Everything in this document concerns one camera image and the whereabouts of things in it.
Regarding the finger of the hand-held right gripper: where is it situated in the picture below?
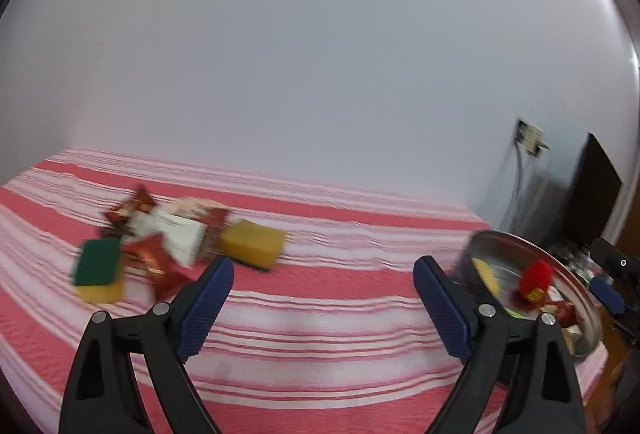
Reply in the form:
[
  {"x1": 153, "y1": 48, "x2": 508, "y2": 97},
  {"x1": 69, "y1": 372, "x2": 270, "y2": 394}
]
[{"x1": 590, "y1": 277, "x2": 626, "y2": 317}]

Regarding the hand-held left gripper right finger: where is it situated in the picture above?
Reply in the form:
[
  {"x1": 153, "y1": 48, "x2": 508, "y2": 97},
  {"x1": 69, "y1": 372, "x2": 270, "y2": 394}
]
[{"x1": 414, "y1": 255, "x2": 585, "y2": 434}]

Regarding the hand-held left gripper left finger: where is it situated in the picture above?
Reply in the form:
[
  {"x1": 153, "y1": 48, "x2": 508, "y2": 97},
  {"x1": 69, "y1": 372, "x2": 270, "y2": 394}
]
[{"x1": 59, "y1": 255, "x2": 236, "y2": 434}]

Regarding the large yellow sponge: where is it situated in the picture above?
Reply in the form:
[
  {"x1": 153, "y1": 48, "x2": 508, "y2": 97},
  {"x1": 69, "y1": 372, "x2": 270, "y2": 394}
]
[{"x1": 471, "y1": 257, "x2": 501, "y2": 300}]

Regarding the red knitted ball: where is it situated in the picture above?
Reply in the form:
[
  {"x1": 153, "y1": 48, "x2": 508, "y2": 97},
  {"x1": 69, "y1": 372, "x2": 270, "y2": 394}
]
[{"x1": 518, "y1": 261, "x2": 554, "y2": 304}]

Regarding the round dark blue tin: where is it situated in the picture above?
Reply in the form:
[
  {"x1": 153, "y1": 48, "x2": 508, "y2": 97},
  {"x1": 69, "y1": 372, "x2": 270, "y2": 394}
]
[{"x1": 452, "y1": 230, "x2": 603, "y2": 360}]

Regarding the white sachet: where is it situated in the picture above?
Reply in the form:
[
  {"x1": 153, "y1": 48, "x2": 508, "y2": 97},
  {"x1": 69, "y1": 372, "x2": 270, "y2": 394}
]
[{"x1": 131, "y1": 207, "x2": 208, "y2": 267}]

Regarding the yellow sponge dark base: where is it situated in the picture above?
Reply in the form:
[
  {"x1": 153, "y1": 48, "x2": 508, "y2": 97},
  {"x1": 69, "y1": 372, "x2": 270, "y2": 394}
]
[{"x1": 219, "y1": 220, "x2": 289, "y2": 273}]

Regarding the beige snack packet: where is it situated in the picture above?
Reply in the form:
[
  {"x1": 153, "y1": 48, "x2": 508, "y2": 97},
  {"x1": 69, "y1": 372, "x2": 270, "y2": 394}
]
[{"x1": 170, "y1": 197, "x2": 223, "y2": 221}]

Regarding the green and yellow sponge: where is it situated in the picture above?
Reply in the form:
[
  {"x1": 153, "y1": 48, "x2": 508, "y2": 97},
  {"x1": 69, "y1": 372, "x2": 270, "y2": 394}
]
[{"x1": 71, "y1": 238, "x2": 125, "y2": 305}]

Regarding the black monitor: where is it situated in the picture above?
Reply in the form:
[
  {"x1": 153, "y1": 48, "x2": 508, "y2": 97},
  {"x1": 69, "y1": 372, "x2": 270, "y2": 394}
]
[{"x1": 562, "y1": 133, "x2": 623, "y2": 247}]

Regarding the red white striped tablecloth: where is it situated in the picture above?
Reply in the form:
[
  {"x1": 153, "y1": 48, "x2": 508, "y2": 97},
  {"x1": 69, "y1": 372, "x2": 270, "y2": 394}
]
[{"x1": 0, "y1": 148, "x2": 608, "y2": 434}]

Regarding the dark cable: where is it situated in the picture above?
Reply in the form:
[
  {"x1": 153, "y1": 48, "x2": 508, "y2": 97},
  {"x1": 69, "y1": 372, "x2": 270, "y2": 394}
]
[{"x1": 506, "y1": 148, "x2": 527, "y2": 227}]

